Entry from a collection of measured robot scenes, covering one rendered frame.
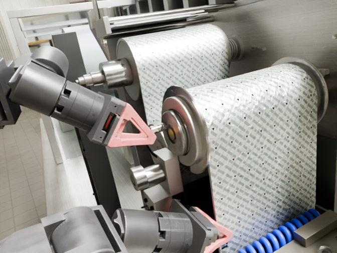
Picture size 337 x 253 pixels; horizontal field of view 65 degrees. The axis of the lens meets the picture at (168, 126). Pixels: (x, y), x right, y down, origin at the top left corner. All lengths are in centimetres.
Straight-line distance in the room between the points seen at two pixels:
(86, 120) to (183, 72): 31
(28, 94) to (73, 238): 18
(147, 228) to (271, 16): 53
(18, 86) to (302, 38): 53
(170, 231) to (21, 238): 18
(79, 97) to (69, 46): 28
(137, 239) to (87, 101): 19
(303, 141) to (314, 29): 23
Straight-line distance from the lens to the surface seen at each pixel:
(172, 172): 46
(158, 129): 43
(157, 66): 59
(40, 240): 33
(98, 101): 38
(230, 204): 46
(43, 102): 37
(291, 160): 52
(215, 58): 67
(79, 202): 102
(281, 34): 68
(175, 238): 39
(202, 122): 37
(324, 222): 56
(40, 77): 37
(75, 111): 37
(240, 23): 77
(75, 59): 64
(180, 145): 41
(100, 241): 32
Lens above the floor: 140
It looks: 18 degrees down
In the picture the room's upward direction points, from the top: 10 degrees counter-clockwise
